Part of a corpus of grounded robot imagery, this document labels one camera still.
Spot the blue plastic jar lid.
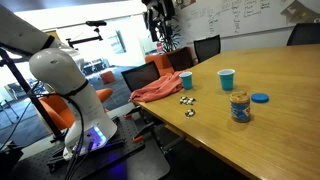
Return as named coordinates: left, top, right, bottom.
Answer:
left=250, top=92, right=270, bottom=104

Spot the peanut butter jar blue label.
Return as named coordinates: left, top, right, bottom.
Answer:
left=229, top=91, right=251, bottom=124

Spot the orange cloth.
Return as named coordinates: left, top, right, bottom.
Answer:
left=129, top=70, right=184, bottom=103

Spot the black mesh office chair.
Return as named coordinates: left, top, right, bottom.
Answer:
left=193, top=34, right=222, bottom=64
left=166, top=47, right=195, bottom=72
left=120, top=60, right=161, bottom=93
left=286, top=22, right=320, bottom=47

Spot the orange sofa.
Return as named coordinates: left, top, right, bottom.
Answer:
left=144, top=49, right=198, bottom=77

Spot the blue plastic cup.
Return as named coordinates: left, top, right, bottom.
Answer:
left=179, top=71, right=193, bottom=91
left=217, top=68, right=236, bottom=92

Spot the single silver metal clip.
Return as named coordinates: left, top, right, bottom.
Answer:
left=184, top=108, right=196, bottom=119

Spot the orange stool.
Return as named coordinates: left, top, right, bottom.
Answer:
left=100, top=70, right=117, bottom=85

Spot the green potted plant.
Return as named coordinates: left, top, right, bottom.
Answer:
left=156, top=19, right=183, bottom=54

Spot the black stand with saddle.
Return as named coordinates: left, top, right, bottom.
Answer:
left=65, top=20, right=108, bottom=49

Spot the orange lounge chair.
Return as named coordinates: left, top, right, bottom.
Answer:
left=39, top=87, right=114, bottom=132

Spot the black tripod pole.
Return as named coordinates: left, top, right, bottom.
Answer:
left=0, top=48, right=68, bottom=143

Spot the burlap pennant banner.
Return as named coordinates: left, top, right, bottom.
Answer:
left=280, top=0, right=320, bottom=24

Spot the black clamp orange handle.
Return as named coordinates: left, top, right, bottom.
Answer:
left=124, top=107, right=148, bottom=120
left=132, top=121, right=156, bottom=144

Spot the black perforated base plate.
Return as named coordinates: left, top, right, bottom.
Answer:
left=9, top=114, right=171, bottom=180

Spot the black hanging camera rig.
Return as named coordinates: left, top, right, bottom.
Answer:
left=141, top=0, right=176, bottom=43

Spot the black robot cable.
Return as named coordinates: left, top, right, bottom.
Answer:
left=26, top=89, right=88, bottom=180

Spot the white wall whiteboard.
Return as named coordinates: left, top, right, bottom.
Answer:
left=174, top=0, right=320, bottom=44

